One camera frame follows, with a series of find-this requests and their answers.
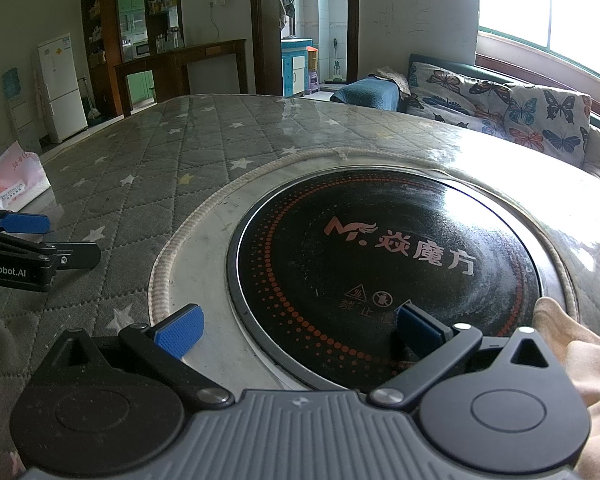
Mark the microwave oven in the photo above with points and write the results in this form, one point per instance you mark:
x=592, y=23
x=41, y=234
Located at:
x=142, y=50

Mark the dark wooden door frame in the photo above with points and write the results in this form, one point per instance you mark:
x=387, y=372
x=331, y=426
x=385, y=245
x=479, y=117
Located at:
x=262, y=25

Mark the blue quilted cover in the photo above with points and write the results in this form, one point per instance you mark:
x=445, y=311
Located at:
x=365, y=92

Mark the black round induction cooktop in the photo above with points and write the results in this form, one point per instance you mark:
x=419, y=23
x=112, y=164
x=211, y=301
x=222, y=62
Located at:
x=355, y=260

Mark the butterfly pattern sofa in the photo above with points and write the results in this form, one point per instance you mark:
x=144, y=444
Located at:
x=455, y=61

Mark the hanging cloth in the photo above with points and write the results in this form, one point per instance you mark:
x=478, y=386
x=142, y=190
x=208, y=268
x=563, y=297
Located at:
x=287, y=5

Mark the purple stool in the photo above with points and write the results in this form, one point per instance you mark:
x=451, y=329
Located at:
x=314, y=80

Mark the cyan cabinet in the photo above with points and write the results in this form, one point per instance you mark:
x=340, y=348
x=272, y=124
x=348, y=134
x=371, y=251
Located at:
x=297, y=67

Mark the butterfly print cushion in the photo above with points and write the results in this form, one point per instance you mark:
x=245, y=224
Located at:
x=445, y=100
x=545, y=120

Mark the cream long-sleeve top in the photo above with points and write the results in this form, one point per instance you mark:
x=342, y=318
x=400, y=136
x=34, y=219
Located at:
x=595, y=375

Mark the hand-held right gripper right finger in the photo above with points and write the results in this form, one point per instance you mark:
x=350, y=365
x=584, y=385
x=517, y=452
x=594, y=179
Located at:
x=420, y=332

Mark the floor squeegee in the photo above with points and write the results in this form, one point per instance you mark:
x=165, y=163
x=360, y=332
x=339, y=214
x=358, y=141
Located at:
x=335, y=80

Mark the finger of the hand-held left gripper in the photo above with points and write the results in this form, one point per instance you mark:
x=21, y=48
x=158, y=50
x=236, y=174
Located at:
x=75, y=256
x=27, y=224

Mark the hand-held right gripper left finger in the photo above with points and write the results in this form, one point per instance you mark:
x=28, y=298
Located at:
x=180, y=332

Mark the beige cloth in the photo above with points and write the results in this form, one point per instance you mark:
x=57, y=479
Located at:
x=392, y=80

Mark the white refrigerator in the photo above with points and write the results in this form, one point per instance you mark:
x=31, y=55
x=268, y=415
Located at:
x=60, y=90

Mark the broom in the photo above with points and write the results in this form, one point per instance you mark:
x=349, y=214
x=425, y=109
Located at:
x=94, y=112

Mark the dark wooden cabinet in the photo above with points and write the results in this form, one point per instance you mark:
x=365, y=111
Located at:
x=170, y=65

